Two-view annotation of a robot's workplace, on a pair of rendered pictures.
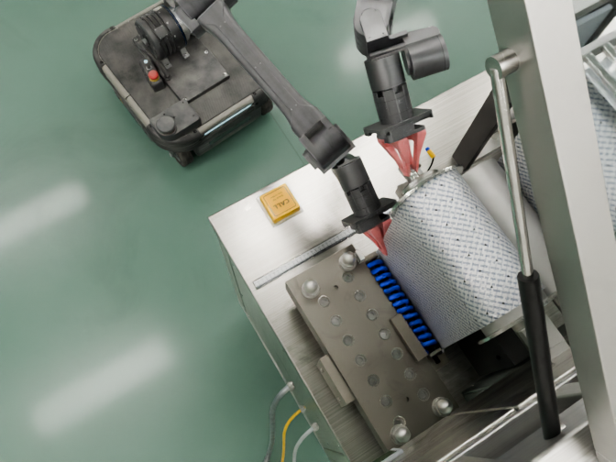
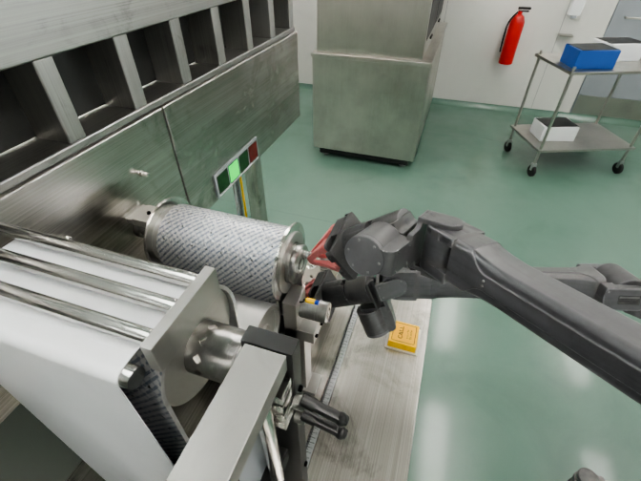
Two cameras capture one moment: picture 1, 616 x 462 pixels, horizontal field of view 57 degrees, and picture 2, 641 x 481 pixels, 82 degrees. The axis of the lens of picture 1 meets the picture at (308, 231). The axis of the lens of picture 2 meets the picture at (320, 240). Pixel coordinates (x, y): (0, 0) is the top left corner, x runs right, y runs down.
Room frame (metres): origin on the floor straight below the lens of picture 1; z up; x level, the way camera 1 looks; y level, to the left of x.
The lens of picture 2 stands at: (0.86, -0.42, 1.72)
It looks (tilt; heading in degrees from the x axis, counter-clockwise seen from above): 40 degrees down; 146
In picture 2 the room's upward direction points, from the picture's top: straight up
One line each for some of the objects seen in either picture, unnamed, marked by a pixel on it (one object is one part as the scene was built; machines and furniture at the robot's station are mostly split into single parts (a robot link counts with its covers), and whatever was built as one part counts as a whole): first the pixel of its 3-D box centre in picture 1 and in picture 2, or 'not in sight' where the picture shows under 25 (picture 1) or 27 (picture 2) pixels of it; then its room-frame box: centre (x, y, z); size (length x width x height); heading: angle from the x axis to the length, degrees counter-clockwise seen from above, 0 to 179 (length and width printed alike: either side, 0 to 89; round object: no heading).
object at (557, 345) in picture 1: (544, 339); (147, 215); (0.18, -0.38, 1.28); 0.06 x 0.05 x 0.02; 38
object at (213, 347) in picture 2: not in sight; (221, 352); (0.59, -0.38, 1.33); 0.06 x 0.06 x 0.06; 38
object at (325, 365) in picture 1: (334, 381); not in sight; (0.11, -0.09, 0.96); 0.10 x 0.03 x 0.11; 38
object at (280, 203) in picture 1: (280, 203); (403, 336); (0.50, 0.07, 0.91); 0.07 x 0.07 x 0.02; 38
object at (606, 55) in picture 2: not in sight; (585, 108); (-0.51, 3.26, 0.51); 0.91 x 0.58 x 1.02; 60
